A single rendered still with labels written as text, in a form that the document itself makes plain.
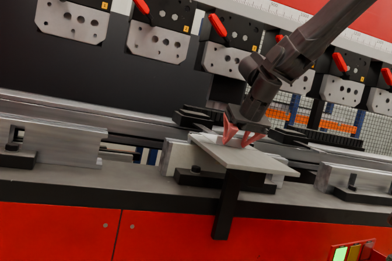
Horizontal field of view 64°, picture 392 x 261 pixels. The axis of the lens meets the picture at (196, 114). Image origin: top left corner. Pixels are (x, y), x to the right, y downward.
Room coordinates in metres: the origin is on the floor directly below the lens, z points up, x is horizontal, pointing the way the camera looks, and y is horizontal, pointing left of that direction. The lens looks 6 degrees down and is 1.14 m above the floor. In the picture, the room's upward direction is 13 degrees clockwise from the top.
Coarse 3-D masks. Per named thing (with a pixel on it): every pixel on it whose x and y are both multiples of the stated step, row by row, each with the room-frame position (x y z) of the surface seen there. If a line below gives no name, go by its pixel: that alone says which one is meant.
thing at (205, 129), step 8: (176, 112) 1.10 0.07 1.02; (184, 112) 1.06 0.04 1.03; (192, 112) 1.09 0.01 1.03; (176, 120) 1.08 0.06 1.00; (184, 120) 1.04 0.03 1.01; (192, 120) 1.05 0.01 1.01; (200, 120) 1.06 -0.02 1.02; (208, 120) 1.08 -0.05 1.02; (192, 128) 1.06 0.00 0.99; (200, 128) 0.98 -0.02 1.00; (208, 128) 1.08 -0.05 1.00
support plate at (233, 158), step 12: (204, 144) 0.74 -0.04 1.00; (216, 144) 0.78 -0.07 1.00; (216, 156) 0.66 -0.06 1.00; (228, 156) 0.67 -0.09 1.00; (240, 156) 0.70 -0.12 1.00; (252, 156) 0.73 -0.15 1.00; (264, 156) 0.77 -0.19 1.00; (240, 168) 0.62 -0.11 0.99; (252, 168) 0.63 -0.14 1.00; (264, 168) 0.64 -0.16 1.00; (276, 168) 0.66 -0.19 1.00; (288, 168) 0.69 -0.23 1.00
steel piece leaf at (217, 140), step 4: (204, 136) 0.86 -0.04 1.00; (208, 136) 0.86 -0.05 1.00; (212, 136) 0.88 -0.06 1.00; (216, 136) 0.89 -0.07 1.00; (220, 136) 0.78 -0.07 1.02; (212, 140) 0.81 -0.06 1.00; (216, 140) 0.78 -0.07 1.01; (220, 140) 0.79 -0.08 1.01; (232, 140) 0.80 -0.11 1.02; (236, 140) 0.80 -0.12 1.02; (240, 140) 0.81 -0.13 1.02; (220, 144) 0.79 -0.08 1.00; (228, 144) 0.79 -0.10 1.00; (232, 144) 0.80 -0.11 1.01; (236, 144) 0.80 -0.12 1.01; (240, 144) 0.81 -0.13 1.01; (244, 148) 0.81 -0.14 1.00
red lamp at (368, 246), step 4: (364, 244) 0.78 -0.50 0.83; (368, 244) 0.79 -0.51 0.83; (372, 244) 0.80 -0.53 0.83; (364, 248) 0.78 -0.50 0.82; (368, 248) 0.79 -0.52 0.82; (364, 252) 0.78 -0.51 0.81; (368, 252) 0.79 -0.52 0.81; (360, 256) 0.78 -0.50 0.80; (364, 256) 0.78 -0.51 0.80; (368, 256) 0.80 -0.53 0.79
